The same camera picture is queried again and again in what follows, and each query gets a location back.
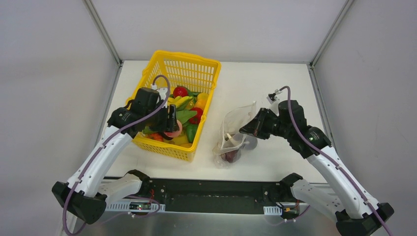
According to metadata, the pink peach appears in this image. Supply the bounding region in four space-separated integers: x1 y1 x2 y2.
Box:
163 119 183 138

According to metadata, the orange pumpkin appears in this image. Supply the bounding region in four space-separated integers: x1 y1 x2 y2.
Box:
148 133 164 142

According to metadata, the clear zip top bag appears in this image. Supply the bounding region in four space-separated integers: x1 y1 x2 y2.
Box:
212 101 258 169

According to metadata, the dark maroon fruit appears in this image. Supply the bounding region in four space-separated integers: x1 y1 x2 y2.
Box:
220 149 241 163

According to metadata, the yellow plastic basket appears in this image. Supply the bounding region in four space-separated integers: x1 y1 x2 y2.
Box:
126 50 221 162

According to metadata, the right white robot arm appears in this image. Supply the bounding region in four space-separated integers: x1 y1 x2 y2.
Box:
239 100 394 236

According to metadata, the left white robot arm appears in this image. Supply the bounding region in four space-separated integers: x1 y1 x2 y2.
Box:
52 85 175 225

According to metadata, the large green leaf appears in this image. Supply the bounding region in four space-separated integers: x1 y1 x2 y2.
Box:
176 110 197 124

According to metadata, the green bell pepper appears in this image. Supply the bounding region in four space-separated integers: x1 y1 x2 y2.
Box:
185 124 198 143

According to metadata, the yellow banana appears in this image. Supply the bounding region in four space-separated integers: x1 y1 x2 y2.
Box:
168 96 193 109

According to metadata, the red tomato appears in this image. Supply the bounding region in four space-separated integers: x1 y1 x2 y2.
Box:
173 86 188 98

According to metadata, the orange yellow fruit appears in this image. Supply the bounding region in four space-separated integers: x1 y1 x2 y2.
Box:
194 93 209 110

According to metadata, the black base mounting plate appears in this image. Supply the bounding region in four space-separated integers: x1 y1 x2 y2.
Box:
128 170 297 214

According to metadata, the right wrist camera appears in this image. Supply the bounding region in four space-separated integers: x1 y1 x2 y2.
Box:
267 89 281 115

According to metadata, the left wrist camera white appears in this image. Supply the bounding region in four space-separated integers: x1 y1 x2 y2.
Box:
151 85 168 94

